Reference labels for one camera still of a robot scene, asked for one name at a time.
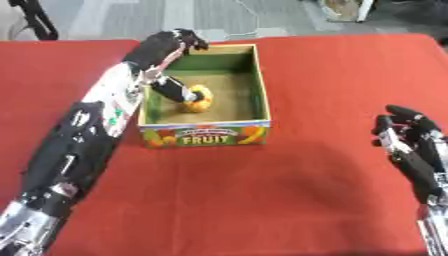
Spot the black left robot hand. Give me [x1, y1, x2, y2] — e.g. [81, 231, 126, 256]
[120, 28, 210, 104]

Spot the white cable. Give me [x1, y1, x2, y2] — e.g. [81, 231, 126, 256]
[222, 0, 263, 38]

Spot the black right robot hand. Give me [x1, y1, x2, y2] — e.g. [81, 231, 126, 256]
[371, 104, 448, 205]

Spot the yellow toy fruit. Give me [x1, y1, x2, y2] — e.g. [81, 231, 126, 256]
[178, 84, 216, 114]

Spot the tan bag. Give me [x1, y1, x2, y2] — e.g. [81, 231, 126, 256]
[316, 0, 377, 23]

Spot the cardboard box with green inside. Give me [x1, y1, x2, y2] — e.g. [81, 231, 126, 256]
[136, 43, 273, 149]

